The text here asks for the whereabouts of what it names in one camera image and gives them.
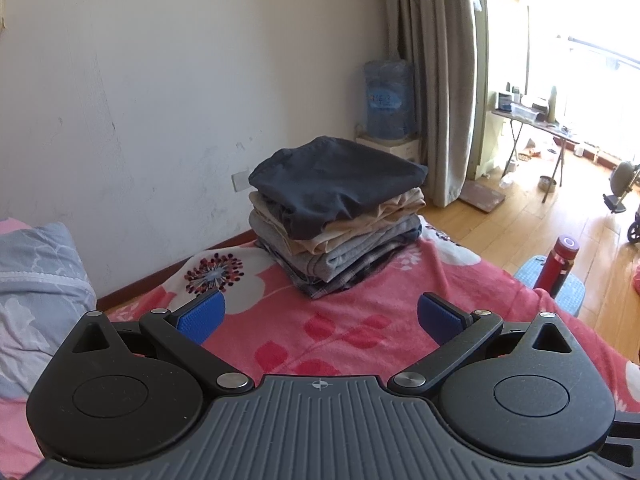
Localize folding table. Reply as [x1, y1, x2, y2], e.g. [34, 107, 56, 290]
[491, 107, 581, 205]

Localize white water dispenser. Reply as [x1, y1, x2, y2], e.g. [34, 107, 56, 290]
[355, 122, 422, 163]

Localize grey folded garment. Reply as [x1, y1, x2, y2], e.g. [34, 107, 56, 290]
[248, 210, 423, 283]

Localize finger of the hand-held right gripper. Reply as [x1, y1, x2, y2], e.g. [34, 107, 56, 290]
[605, 407, 640, 468]

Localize wheelchair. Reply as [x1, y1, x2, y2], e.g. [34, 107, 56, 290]
[602, 160, 640, 245]

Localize red thermos bottle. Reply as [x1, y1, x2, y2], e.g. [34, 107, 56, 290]
[532, 232, 578, 295]

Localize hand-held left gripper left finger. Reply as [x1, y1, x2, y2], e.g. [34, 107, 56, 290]
[72, 289, 255, 393]

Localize beige curtain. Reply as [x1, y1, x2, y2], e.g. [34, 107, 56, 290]
[382, 0, 488, 208]

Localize pink floral blanket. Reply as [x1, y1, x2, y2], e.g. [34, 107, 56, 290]
[0, 217, 640, 480]

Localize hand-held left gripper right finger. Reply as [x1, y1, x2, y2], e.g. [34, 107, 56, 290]
[387, 292, 576, 396]

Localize blue textured stool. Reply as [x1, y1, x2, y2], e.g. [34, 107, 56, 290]
[514, 256, 587, 317]

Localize brown floor board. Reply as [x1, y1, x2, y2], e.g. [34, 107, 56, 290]
[459, 180, 507, 213]

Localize dark navy pants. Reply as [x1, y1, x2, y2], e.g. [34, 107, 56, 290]
[248, 136, 430, 241]

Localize beige folded garment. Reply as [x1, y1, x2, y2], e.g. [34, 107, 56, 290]
[248, 187, 426, 271]

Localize blue-grey floral pillow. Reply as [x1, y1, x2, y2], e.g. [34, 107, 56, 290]
[0, 222, 98, 398]

